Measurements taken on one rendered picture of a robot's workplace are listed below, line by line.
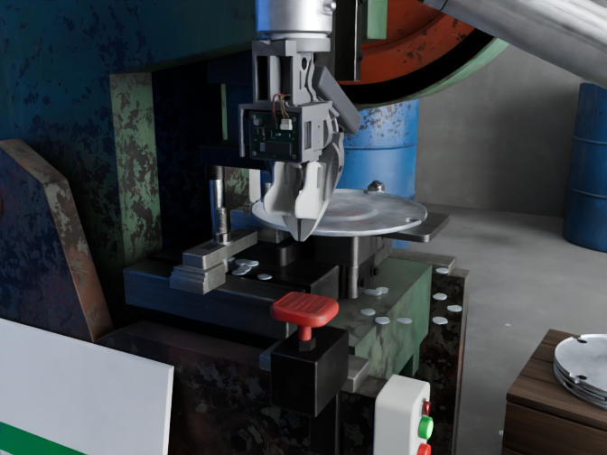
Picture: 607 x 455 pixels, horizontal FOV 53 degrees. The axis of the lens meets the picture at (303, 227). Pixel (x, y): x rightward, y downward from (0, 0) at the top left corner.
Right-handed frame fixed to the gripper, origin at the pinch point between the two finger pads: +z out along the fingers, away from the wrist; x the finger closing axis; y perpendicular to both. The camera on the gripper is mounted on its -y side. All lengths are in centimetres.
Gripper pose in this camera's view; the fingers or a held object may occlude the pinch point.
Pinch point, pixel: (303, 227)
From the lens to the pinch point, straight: 67.8
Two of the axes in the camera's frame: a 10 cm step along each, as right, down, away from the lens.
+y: -4.5, 2.4, -8.6
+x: 8.9, 1.3, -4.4
